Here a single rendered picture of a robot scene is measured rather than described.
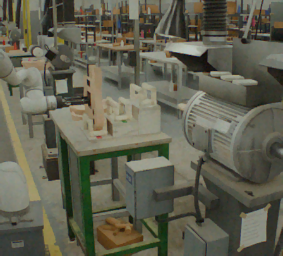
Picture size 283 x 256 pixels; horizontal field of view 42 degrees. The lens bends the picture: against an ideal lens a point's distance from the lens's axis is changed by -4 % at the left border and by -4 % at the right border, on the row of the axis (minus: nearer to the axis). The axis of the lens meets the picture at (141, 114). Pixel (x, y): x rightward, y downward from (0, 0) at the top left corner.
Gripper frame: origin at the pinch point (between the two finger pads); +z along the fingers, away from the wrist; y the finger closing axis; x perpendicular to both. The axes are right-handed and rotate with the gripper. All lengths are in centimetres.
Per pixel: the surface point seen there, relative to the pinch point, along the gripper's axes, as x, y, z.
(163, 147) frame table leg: -28, 25, 39
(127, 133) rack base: -19.5, 13.8, 20.1
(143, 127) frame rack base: -17.1, 13.8, 29.8
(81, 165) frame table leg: -30.9, 27.8, -11.5
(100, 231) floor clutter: -103, -16, 6
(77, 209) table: -84, -20, -9
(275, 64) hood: 37, 140, 25
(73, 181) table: -61, -20, -10
